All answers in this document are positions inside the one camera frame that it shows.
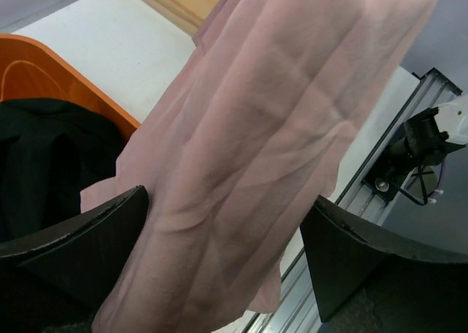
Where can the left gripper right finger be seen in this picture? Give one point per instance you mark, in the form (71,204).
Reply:
(369,279)

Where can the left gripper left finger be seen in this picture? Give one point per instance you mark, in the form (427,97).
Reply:
(61,275)

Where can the black pleated skirt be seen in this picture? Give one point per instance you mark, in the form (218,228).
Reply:
(51,150)

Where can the pink ruffled skirt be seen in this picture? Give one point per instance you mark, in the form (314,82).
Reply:
(238,148)

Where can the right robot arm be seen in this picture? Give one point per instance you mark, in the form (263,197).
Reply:
(424,141)

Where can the orange plastic basket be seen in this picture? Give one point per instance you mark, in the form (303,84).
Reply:
(30,69)

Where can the aluminium mounting rail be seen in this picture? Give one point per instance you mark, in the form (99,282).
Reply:
(298,310)

